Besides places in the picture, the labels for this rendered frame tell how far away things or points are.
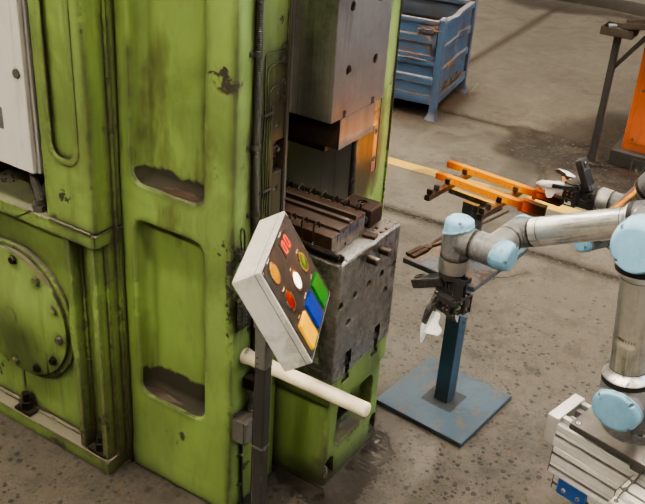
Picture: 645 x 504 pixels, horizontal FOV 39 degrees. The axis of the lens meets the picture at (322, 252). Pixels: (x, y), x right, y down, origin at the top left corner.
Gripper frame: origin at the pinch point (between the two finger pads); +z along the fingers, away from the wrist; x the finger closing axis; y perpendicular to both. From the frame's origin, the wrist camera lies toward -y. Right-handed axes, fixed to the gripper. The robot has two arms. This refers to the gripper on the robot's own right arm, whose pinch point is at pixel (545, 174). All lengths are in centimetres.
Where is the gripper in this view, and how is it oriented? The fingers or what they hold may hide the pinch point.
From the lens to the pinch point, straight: 332.3
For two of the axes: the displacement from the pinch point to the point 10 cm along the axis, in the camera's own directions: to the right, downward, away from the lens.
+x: 6.2, -3.5, 7.0
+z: -7.8, -3.4, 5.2
